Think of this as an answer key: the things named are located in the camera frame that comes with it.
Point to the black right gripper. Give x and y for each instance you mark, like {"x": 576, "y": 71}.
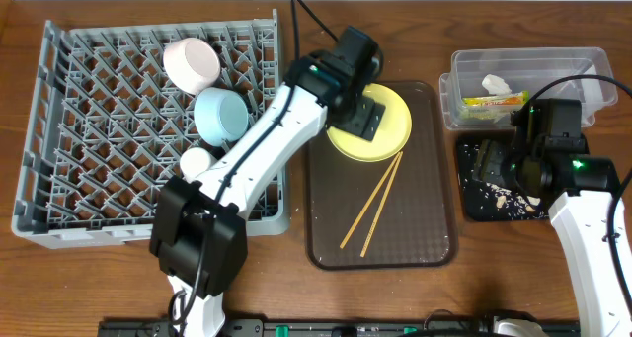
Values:
{"x": 492, "y": 161}

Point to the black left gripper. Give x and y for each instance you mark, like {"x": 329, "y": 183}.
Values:
{"x": 365, "y": 118}

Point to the yellow round plate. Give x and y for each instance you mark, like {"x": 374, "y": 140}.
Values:
{"x": 391, "y": 134}

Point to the wooden chopstick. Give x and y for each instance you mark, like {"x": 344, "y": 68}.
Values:
{"x": 369, "y": 201}
{"x": 381, "y": 205}

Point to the green orange snack wrapper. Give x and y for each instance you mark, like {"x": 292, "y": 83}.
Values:
{"x": 494, "y": 102}

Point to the white tissue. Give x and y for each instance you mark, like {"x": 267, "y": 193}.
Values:
{"x": 495, "y": 85}

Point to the light blue bowl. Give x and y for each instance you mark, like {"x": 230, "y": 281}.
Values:
{"x": 220, "y": 115}

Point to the white paper cup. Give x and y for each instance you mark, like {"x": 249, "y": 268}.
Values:
{"x": 194, "y": 162}

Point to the pink white small bowl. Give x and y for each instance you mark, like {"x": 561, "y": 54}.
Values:
{"x": 191, "y": 64}

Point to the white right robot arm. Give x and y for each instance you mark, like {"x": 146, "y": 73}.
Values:
{"x": 582, "y": 196}

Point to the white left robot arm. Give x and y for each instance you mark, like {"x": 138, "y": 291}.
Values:
{"x": 199, "y": 234}

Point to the black rectangular waste tray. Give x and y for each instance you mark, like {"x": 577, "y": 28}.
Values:
{"x": 504, "y": 137}

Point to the clear plastic waste bin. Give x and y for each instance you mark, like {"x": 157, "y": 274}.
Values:
{"x": 525, "y": 71}

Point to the grey plastic dishwasher rack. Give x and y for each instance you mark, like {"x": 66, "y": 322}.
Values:
{"x": 107, "y": 126}

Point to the pile of white rice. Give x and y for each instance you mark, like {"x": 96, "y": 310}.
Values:
{"x": 485, "y": 202}

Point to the brown plastic serving tray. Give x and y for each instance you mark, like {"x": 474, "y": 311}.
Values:
{"x": 416, "y": 228}

